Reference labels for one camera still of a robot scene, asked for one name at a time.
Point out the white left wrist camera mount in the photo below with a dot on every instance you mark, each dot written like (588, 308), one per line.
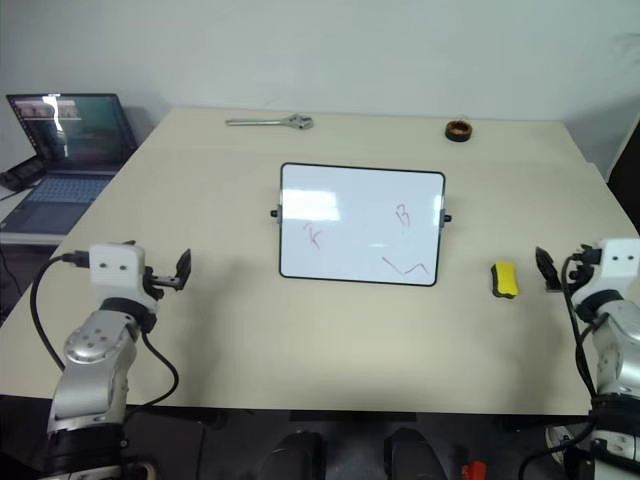
(116, 272)

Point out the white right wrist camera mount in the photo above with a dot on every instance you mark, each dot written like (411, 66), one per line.
(620, 262)

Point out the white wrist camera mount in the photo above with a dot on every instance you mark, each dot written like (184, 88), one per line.
(116, 272)
(620, 262)

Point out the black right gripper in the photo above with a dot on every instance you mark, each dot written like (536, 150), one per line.
(586, 262)

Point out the open dark laptop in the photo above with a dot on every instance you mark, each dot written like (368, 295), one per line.
(65, 150)

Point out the small red object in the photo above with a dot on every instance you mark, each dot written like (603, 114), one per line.
(475, 471)

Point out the small black-framed whiteboard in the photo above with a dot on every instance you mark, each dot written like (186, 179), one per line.
(360, 225)

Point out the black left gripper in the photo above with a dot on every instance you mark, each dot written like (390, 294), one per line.
(159, 283)

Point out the black device beside laptop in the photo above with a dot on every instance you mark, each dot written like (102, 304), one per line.
(22, 172)

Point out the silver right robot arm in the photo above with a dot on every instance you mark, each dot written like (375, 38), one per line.
(617, 345)

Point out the dark rounded shape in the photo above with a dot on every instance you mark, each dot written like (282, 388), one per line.
(412, 455)

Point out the silver adjustable wrench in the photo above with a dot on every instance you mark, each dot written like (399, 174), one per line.
(270, 121)

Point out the yellow and black eraser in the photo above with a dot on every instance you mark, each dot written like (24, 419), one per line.
(507, 279)

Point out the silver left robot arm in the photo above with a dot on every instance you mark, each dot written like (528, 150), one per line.
(92, 345)

